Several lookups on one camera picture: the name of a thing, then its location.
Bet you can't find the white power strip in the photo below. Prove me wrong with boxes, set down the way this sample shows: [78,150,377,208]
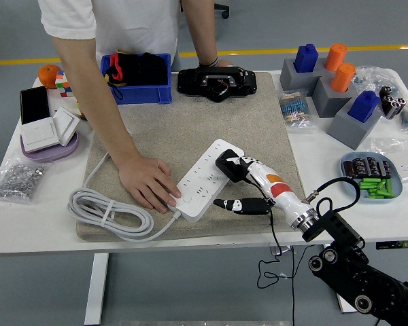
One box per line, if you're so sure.
[168,138,245,222]

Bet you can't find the person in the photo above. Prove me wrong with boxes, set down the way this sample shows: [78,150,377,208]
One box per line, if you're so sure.
[37,0,188,65]

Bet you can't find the grey block holder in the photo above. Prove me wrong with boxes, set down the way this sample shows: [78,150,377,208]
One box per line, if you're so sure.
[311,77,358,119]
[328,98,384,151]
[279,57,329,96]

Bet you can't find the orange cylinder peg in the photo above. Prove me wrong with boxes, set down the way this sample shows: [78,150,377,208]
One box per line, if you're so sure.
[330,62,357,93]
[324,42,348,72]

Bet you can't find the black red fabric straps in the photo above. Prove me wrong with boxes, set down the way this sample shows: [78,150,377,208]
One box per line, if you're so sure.
[103,50,169,100]

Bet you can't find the bundle of large black capacitors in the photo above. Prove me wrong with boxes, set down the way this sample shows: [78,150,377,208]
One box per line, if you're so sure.
[379,86,408,120]

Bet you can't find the small white wall switch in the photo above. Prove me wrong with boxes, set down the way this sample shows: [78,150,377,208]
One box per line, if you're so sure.
[52,106,81,147]

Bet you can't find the purple tray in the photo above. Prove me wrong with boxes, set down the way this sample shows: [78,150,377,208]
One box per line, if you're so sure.
[19,130,80,162]

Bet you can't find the grey-white power strip cable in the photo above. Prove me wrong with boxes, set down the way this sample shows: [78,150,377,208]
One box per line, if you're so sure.
[67,151,184,242]

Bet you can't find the orange fruit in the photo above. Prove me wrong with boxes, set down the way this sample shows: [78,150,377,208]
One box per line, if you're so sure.
[37,64,63,90]

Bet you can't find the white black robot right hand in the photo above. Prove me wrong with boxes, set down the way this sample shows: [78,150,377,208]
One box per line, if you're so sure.
[213,155,309,227]

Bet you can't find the row of black capacitors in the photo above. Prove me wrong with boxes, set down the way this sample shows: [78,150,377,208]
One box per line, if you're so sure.
[342,156,394,180]

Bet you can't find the light blue tray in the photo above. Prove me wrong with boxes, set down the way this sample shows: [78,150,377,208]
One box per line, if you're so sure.
[339,151,404,204]

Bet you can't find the bag of metal nuts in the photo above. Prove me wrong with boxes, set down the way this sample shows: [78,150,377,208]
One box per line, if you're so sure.
[0,158,50,206]

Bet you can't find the blue plastic bin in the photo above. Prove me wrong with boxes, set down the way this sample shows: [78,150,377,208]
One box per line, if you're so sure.
[100,53,173,105]

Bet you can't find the black electronic device housing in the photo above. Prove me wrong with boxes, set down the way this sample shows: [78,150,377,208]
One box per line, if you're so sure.
[176,66,258,103]

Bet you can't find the thin black adapter cord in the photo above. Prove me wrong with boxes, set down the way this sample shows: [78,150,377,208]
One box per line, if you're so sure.
[246,178,313,326]

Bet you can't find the person's right hand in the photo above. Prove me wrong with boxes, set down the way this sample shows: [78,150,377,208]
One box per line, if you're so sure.
[118,154,183,215]

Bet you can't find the clear plastic bag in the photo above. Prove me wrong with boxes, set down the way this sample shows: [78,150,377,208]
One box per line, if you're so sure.
[352,64,401,94]

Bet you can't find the blue square peg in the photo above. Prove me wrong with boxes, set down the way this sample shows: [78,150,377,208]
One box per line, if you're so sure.
[347,90,381,124]
[294,43,320,73]

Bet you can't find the white table leg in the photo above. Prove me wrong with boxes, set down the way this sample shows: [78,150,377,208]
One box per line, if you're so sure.
[335,290,358,314]
[84,253,109,326]

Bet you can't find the large white wall switch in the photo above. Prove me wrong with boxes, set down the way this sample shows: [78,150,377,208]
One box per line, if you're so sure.
[20,117,61,153]

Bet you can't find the black plug adapter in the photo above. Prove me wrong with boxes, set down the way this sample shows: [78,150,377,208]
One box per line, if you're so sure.
[215,148,251,183]

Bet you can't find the dark table control panel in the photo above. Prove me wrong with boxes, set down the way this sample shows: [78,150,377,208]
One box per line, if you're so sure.
[375,240,408,251]

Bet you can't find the black smartphone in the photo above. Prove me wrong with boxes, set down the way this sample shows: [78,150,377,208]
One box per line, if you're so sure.
[19,86,51,126]

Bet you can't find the silver bracket under table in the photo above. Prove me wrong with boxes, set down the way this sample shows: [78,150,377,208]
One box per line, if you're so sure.
[270,244,293,256]

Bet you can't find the grey-brown mat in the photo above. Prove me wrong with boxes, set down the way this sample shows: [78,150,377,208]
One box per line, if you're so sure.
[75,71,311,242]

